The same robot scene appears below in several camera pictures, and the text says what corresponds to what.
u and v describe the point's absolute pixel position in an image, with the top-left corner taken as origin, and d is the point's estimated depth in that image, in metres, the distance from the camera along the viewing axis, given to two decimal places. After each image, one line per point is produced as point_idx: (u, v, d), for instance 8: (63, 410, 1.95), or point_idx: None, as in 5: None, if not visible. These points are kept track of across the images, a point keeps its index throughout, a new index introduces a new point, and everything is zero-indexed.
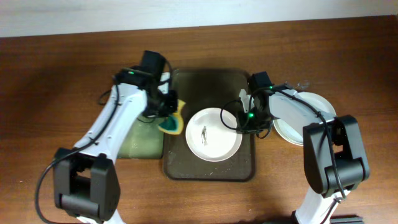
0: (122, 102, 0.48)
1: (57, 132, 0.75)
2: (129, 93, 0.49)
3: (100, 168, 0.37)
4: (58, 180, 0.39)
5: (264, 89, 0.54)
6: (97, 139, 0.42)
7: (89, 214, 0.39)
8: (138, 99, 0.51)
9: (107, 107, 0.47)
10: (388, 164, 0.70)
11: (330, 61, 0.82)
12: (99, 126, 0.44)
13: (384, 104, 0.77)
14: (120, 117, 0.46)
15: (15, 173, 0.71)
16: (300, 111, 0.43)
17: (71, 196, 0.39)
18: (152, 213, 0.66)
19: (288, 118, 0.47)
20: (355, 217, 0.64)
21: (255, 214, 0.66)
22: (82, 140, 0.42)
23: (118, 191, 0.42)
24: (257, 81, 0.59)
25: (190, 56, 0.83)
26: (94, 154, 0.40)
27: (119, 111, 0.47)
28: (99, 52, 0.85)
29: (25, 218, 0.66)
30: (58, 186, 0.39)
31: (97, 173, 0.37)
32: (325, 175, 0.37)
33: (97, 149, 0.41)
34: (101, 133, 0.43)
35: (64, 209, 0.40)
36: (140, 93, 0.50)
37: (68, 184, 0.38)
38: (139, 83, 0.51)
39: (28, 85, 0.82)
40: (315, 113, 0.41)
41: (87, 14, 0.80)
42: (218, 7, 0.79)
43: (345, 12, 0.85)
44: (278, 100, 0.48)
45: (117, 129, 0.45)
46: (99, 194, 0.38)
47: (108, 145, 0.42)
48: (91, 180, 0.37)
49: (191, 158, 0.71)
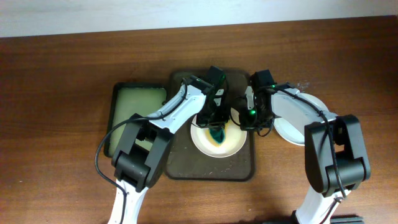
0: (188, 98, 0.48)
1: (58, 132, 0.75)
2: (196, 94, 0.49)
3: (164, 137, 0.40)
4: (124, 136, 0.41)
5: (265, 88, 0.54)
6: (166, 116, 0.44)
7: (137, 179, 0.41)
8: (200, 101, 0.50)
9: (173, 99, 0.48)
10: (388, 164, 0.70)
11: (331, 62, 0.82)
12: (167, 109, 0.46)
13: (384, 105, 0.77)
14: (184, 109, 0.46)
15: (15, 173, 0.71)
16: (303, 109, 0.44)
17: (126, 158, 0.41)
18: (153, 213, 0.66)
19: (290, 117, 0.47)
20: (354, 217, 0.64)
21: (255, 214, 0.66)
22: (151, 114, 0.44)
23: (163, 167, 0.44)
24: (260, 79, 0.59)
25: (190, 56, 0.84)
26: (161, 126, 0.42)
27: (185, 104, 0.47)
28: (99, 53, 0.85)
29: (26, 218, 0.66)
30: (120, 144, 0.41)
31: (160, 140, 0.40)
32: (326, 175, 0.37)
33: (163, 124, 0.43)
34: (168, 114, 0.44)
35: (117, 167, 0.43)
36: (203, 98, 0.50)
37: (130, 145, 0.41)
38: (205, 88, 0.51)
39: (28, 85, 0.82)
40: (318, 112, 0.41)
41: (86, 14, 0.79)
42: (219, 7, 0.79)
43: (346, 12, 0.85)
44: (280, 99, 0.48)
45: (180, 117, 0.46)
46: (153, 162, 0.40)
47: (171, 126, 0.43)
48: (152, 145, 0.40)
49: (191, 158, 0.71)
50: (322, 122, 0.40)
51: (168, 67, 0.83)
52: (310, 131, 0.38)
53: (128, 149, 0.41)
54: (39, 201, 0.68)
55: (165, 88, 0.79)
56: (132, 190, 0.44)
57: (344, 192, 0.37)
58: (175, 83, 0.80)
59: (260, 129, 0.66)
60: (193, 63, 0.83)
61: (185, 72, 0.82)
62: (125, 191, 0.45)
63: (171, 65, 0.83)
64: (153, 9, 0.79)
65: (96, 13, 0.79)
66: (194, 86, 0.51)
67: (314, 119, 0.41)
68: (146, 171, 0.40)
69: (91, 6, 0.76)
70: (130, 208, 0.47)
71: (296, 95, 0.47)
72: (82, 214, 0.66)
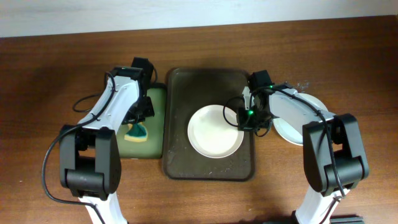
0: (118, 89, 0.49)
1: (58, 132, 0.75)
2: (122, 83, 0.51)
3: (104, 137, 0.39)
4: (63, 153, 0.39)
5: (263, 88, 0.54)
6: (100, 116, 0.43)
7: (95, 189, 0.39)
8: (132, 89, 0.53)
9: (104, 94, 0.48)
10: (388, 163, 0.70)
11: (330, 61, 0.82)
12: (99, 106, 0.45)
13: (384, 104, 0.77)
14: (120, 99, 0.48)
15: (15, 173, 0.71)
16: (300, 108, 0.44)
17: (74, 174, 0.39)
18: (152, 213, 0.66)
19: (288, 117, 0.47)
20: (355, 217, 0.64)
21: (255, 214, 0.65)
22: (83, 119, 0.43)
23: (120, 168, 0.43)
24: (258, 80, 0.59)
25: (189, 56, 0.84)
26: (97, 127, 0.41)
27: (117, 93, 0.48)
28: (99, 52, 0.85)
29: (25, 218, 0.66)
30: (63, 163, 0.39)
31: (101, 142, 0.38)
32: (324, 174, 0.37)
33: (98, 123, 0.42)
34: (102, 111, 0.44)
35: (69, 187, 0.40)
36: (134, 84, 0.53)
37: (73, 156, 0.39)
38: (130, 76, 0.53)
39: (28, 84, 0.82)
40: (315, 112, 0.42)
41: (87, 14, 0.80)
42: (218, 7, 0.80)
43: (344, 12, 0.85)
44: (278, 99, 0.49)
45: (116, 109, 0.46)
46: (102, 163, 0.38)
47: (109, 121, 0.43)
48: (95, 149, 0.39)
49: (191, 158, 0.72)
50: (320, 121, 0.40)
51: (168, 66, 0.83)
52: (308, 130, 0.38)
53: (72, 165, 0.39)
54: (38, 201, 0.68)
55: (165, 87, 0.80)
56: (98, 200, 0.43)
57: (344, 191, 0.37)
58: (176, 84, 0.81)
59: (257, 129, 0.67)
60: (193, 63, 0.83)
61: (185, 72, 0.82)
62: (93, 204, 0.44)
63: (171, 65, 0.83)
64: (153, 9, 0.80)
65: (96, 12, 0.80)
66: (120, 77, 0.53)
67: (313, 119, 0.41)
68: (101, 177, 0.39)
69: (92, 5, 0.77)
70: (107, 213, 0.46)
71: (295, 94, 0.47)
72: (82, 214, 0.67)
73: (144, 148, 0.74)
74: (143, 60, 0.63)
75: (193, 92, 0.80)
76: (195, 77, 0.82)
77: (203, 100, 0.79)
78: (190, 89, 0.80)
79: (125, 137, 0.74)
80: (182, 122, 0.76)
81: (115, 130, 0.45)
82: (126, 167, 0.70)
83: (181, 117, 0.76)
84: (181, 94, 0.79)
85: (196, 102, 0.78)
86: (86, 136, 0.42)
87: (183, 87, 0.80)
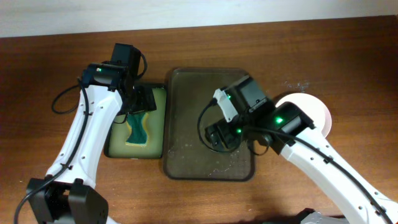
0: (92, 110, 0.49)
1: (58, 132, 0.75)
2: (98, 99, 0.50)
3: (78, 195, 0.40)
4: (37, 206, 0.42)
5: (262, 135, 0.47)
6: (71, 163, 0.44)
7: None
8: (111, 102, 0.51)
9: (77, 118, 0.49)
10: (390, 163, 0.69)
11: (330, 61, 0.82)
12: (71, 146, 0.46)
13: (384, 104, 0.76)
14: (93, 126, 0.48)
15: (15, 173, 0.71)
16: (347, 201, 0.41)
17: (55, 221, 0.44)
18: (152, 213, 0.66)
19: (325, 185, 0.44)
20: None
21: (255, 214, 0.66)
22: (55, 166, 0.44)
23: (104, 200, 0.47)
24: (247, 100, 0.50)
25: (190, 56, 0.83)
26: (71, 181, 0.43)
27: (91, 121, 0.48)
28: (99, 52, 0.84)
29: (25, 218, 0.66)
30: (39, 214, 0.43)
31: (75, 200, 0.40)
32: None
33: (71, 174, 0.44)
34: (74, 155, 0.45)
35: None
36: (112, 96, 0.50)
37: (48, 211, 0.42)
38: (110, 83, 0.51)
39: (28, 84, 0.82)
40: (377, 210, 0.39)
41: (87, 14, 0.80)
42: (218, 7, 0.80)
43: (344, 12, 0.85)
44: (308, 159, 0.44)
45: (89, 145, 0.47)
46: (79, 215, 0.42)
47: (81, 165, 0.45)
48: (71, 206, 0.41)
49: (191, 158, 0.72)
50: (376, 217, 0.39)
51: (167, 67, 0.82)
52: None
53: (48, 216, 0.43)
54: None
55: (165, 87, 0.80)
56: None
57: None
58: (177, 84, 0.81)
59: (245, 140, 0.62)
60: (193, 63, 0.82)
61: (185, 73, 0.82)
62: None
63: (171, 65, 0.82)
64: (153, 9, 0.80)
65: (96, 12, 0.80)
66: (98, 85, 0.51)
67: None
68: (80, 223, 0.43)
69: (91, 5, 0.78)
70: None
71: (330, 157, 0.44)
72: None
73: (143, 147, 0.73)
74: (125, 47, 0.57)
75: (193, 92, 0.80)
76: (196, 77, 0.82)
77: (203, 99, 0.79)
78: (190, 89, 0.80)
79: (125, 139, 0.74)
80: (183, 122, 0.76)
81: (94, 169, 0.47)
82: (126, 167, 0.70)
83: (181, 117, 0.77)
84: (181, 94, 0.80)
85: (195, 102, 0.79)
86: (61, 185, 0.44)
87: (183, 86, 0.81)
